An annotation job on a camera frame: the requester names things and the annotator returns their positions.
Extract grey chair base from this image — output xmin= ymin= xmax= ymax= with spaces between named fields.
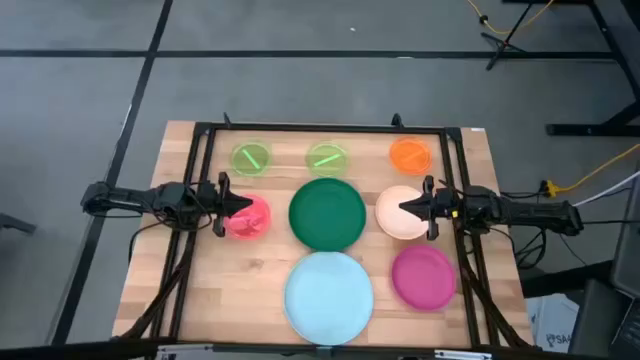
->
xmin=0 ymin=211 xmax=38 ymax=237

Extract black computer case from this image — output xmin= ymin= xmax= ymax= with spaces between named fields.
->
xmin=568 ymin=277 xmax=640 ymax=359

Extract large light blue plate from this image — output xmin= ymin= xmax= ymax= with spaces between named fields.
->
xmin=283 ymin=250 xmax=376 ymax=347

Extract small translucent orange plate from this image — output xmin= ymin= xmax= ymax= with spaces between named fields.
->
xmin=388 ymin=136 xmax=434 ymax=177

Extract black cable bundle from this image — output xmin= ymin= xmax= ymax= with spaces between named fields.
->
xmin=457 ymin=244 xmax=532 ymax=350
xmin=121 ymin=234 xmax=195 ymax=342

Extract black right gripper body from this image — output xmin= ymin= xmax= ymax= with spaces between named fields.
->
xmin=422 ymin=174 xmax=460 ymax=242

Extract white cardboard box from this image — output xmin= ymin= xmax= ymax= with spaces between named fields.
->
xmin=524 ymin=293 xmax=581 ymax=352

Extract black loose cables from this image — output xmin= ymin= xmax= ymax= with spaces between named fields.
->
xmin=499 ymin=179 xmax=589 ymax=271

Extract black aluminium table frame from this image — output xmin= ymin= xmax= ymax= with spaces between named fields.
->
xmin=149 ymin=112 xmax=502 ymax=350

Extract black crossbeam with silver brackets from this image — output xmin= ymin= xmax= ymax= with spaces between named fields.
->
xmin=0 ymin=338 xmax=640 ymax=360

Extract large dark green plate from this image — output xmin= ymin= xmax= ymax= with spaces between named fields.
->
xmin=288 ymin=177 xmax=368 ymax=253

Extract small translucent green plate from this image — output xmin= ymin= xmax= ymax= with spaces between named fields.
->
xmin=305 ymin=142 xmax=350 ymax=179
xmin=229 ymin=141 xmax=273 ymax=178

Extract cream plastic plate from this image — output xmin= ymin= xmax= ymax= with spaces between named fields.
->
xmin=374 ymin=185 xmax=431 ymax=242

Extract black desk leg frame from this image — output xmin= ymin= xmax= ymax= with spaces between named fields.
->
xmin=501 ymin=0 xmax=640 ymax=139

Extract yellow cable with plug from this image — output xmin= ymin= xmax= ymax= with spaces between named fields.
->
xmin=544 ymin=143 xmax=640 ymax=199

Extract black tripod stand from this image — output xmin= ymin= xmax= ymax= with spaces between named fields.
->
xmin=480 ymin=1 xmax=534 ymax=72

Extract white cable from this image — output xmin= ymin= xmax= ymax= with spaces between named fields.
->
xmin=572 ymin=169 xmax=640 ymax=208

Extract yellow extension cable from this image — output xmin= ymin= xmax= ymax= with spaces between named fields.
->
xmin=466 ymin=0 xmax=556 ymax=36

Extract magenta plastic plate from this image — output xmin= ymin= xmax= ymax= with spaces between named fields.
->
xmin=391 ymin=244 xmax=458 ymax=313

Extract small translucent red plate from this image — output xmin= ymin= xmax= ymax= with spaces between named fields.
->
xmin=223 ymin=194 xmax=273 ymax=241

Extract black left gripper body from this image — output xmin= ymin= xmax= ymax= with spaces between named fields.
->
xmin=198 ymin=171 xmax=233 ymax=239

